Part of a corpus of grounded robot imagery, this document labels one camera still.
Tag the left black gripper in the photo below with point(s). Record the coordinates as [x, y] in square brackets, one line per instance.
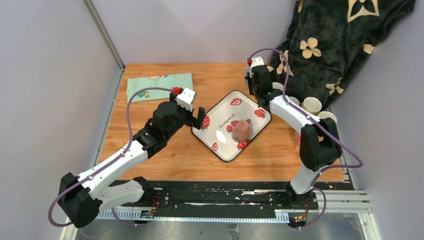
[192, 117]

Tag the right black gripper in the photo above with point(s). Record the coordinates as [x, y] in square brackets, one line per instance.
[252, 78]

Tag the grey-blue small mug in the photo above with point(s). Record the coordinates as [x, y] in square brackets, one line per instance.
[294, 101]

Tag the dusty pink faceted mug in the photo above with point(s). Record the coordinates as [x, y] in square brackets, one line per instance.
[241, 131]

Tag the yellow-green faceted mug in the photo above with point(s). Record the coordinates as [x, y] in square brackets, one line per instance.
[312, 105]

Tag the black glossy mug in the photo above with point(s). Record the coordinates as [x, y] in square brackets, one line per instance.
[327, 114]

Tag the light pink faceted mug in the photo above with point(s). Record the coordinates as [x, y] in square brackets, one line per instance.
[278, 86]

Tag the blue dotted mug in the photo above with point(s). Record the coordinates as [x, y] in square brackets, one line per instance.
[247, 76]

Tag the pink tall mug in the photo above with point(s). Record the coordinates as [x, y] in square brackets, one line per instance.
[297, 138]

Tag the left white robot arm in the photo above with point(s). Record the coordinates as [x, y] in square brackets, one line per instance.
[83, 196]

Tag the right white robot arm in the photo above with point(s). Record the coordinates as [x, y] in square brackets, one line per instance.
[318, 147]

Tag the strawberry print white tray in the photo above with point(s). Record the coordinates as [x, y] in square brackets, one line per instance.
[216, 132]

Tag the mint green printed cloth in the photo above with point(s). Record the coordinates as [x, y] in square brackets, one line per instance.
[168, 81]

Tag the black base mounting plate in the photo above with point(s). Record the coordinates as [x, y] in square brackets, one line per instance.
[222, 199]

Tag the black floral plush blanket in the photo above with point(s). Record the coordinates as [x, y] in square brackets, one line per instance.
[329, 41]

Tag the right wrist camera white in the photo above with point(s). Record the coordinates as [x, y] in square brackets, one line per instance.
[257, 61]

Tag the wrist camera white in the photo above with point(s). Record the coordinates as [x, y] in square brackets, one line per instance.
[186, 98]
[257, 61]

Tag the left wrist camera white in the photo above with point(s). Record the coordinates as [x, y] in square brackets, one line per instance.
[186, 98]

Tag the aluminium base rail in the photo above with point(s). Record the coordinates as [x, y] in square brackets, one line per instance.
[344, 213]

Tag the aluminium frame post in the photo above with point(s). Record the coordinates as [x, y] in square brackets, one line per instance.
[96, 18]

